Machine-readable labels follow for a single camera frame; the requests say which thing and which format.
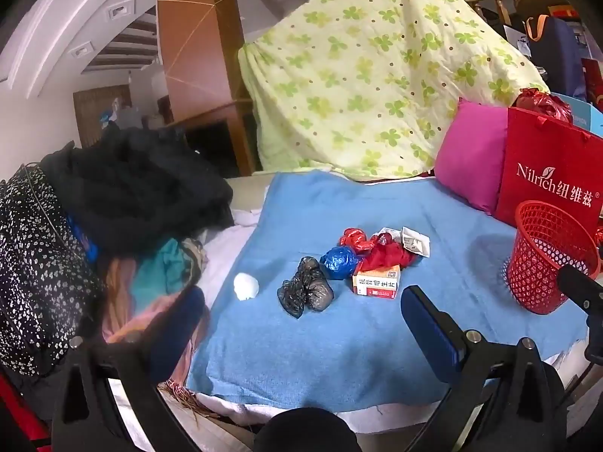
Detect blue blanket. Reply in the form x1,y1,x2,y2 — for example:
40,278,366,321
186,169,589,415

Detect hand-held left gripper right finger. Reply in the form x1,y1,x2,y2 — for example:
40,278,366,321
400,285,566,452

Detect orange medicine box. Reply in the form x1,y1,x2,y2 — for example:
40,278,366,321
352,264,401,299

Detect pink orange striped scarf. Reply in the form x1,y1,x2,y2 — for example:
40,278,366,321
101,259,210,415

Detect red plastic mesh basket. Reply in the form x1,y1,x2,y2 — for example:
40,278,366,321
502,200,601,315

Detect white tissue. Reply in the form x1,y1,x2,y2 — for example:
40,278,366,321
234,272,261,301

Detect pink pillow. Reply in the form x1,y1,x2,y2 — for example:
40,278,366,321
433,98,512,215

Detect light blue box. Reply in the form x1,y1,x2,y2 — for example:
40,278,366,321
556,94,603,135

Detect wooden pillar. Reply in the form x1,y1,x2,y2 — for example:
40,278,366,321
157,0,257,177

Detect white paper box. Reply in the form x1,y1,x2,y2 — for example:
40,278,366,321
400,226,432,258

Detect recessed ceiling spotlights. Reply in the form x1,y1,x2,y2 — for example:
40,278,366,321
70,0,135,60

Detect shiny red foil wrapper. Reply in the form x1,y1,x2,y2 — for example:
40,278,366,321
339,228,378,257

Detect blue plastic bag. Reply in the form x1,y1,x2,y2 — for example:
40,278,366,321
319,246,361,281

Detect dark blue bag orange handles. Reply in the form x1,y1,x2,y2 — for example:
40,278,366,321
523,14,587,99

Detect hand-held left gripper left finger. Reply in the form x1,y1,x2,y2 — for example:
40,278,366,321
52,285,208,452

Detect black plastic bag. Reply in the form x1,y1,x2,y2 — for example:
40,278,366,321
278,257,335,319

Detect white bed sheet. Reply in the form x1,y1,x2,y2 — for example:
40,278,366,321
188,176,585,438

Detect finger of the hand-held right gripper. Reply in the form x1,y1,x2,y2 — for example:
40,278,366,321
557,264,603,363

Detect red plastic bag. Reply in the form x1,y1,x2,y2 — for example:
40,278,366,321
360,234,418,274

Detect red paper shopping bag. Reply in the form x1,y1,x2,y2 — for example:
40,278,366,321
494,106,603,246

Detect shiny red gift bag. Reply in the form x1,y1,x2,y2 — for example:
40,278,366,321
513,89,574,125

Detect black padded jacket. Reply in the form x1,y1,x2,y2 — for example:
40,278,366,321
40,122,236,257

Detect wooden lattice door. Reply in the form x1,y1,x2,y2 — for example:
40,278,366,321
73,85,133,149

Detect dark wooden cabinet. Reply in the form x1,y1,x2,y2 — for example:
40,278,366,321
162,101,257,180

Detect green clover print quilt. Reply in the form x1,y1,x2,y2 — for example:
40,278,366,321
238,0,549,182

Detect dark floral print garment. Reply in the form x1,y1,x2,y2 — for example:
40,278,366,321
0,162,107,377

